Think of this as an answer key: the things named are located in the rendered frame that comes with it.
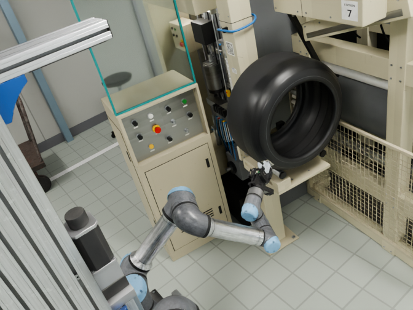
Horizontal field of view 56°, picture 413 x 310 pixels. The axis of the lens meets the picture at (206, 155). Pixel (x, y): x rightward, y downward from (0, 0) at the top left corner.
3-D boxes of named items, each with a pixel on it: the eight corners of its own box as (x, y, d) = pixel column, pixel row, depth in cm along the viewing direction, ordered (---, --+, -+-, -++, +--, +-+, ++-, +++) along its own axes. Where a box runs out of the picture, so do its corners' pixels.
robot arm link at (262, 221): (261, 243, 180) (252, 228, 174) (253, 227, 189) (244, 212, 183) (276, 235, 180) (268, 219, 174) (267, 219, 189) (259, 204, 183)
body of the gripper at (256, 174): (263, 164, 187) (257, 182, 179) (271, 176, 191) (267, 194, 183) (250, 167, 192) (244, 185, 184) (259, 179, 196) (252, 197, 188)
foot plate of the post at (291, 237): (249, 235, 304) (249, 233, 303) (277, 219, 312) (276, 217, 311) (270, 256, 283) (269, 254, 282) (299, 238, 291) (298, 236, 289)
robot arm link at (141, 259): (115, 290, 173) (182, 198, 157) (114, 265, 186) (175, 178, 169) (139, 296, 179) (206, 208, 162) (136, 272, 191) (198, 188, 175)
